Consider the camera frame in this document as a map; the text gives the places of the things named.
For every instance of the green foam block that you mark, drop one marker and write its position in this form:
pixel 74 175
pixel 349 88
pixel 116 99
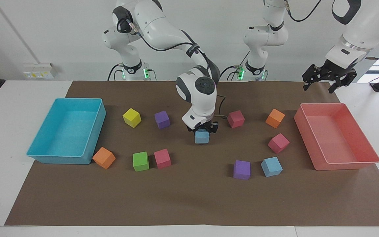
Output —
pixel 140 161

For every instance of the purple foam block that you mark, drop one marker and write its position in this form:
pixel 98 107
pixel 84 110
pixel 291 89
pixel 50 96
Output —
pixel 162 119
pixel 242 170

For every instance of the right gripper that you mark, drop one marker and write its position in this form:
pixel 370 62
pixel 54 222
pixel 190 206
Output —
pixel 206 125

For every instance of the white wall socket box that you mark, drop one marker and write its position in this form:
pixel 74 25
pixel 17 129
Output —
pixel 39 71

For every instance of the orange foam block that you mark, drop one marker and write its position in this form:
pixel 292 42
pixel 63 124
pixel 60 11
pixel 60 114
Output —
pixel 104 158
pixel 275 118

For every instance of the light blue foam block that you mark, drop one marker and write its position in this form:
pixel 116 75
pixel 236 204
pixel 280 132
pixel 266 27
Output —
pixel 202 137
pixel 271 167

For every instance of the pink foam block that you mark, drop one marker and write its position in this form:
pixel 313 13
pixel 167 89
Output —
pixel 162 159
pixel 236 119
pixel 278 143

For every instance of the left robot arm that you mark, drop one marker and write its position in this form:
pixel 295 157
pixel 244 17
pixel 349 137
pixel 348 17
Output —
pixel 268 36

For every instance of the light blue plastic tray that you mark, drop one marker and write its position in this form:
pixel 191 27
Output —
pixel 67 131

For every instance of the pink plastic tray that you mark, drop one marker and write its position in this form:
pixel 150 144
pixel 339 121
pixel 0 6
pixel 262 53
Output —
pixel 336 138

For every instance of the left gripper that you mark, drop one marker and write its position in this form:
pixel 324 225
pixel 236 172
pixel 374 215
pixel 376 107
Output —
pixel 332 70

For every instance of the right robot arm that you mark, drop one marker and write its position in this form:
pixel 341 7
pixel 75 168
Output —
pixel 163 26

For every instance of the yellow foam block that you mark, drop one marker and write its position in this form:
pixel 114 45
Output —
pixel 132 118

